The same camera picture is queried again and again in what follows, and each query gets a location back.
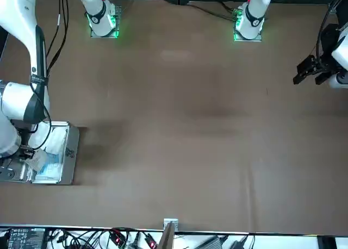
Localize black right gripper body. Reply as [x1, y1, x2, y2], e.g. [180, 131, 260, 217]
[17, 126, 35, 152]

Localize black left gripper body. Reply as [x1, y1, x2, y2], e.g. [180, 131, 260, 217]
[315, 52, 339, 75]

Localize white plastic-wrapped triangular bandage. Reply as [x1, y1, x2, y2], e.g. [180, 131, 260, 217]
[26, 148, 49, 171]

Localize silver aluminium medical kit case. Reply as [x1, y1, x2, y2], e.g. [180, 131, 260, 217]
[0, 120, 82, 185]

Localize black box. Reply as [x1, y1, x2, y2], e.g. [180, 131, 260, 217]
[316, 235, 337, 249]

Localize blue printed white packet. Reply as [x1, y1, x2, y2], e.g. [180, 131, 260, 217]
[34, 152, 66, 183]

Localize black labelled power adapter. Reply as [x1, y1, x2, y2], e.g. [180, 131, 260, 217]
[7, 227, 46, 249]

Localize black plug with red light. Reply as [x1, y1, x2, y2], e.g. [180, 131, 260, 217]
[108, 228, 126, 246]
[144, 233, 159, 249]

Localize aluminium profile beam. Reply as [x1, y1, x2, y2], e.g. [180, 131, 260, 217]
[158, 222, 175, 249]

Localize small black power adapter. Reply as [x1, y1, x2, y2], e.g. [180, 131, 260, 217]
[230, 235, 248, 249]

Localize grey power adapter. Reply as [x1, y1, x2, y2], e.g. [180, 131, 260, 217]
[200, 234, 228, 249]

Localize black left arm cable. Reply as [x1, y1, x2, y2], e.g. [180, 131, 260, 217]
[316, 0, 348, 62]

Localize black cable bundle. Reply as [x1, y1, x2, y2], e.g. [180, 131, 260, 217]
[187, 1, 238, 23]

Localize tangled black cables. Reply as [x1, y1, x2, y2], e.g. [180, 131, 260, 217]
[46, 227, 164, 249]

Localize small metal corner bracket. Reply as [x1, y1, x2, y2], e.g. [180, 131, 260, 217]
[163, 218, 179, 231]

